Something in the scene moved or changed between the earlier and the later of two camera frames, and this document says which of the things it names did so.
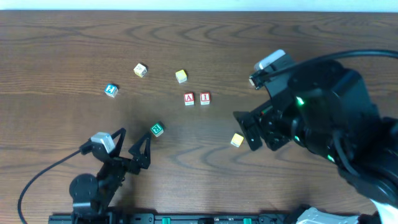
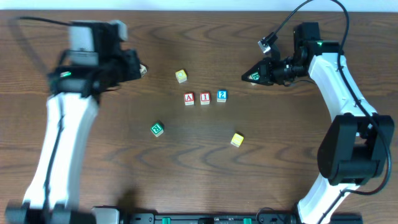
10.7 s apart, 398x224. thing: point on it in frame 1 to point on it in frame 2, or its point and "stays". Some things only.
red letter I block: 204,98 stays
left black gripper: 123,162 to 131,66
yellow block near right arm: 237,140 stays
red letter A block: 189,99 stays
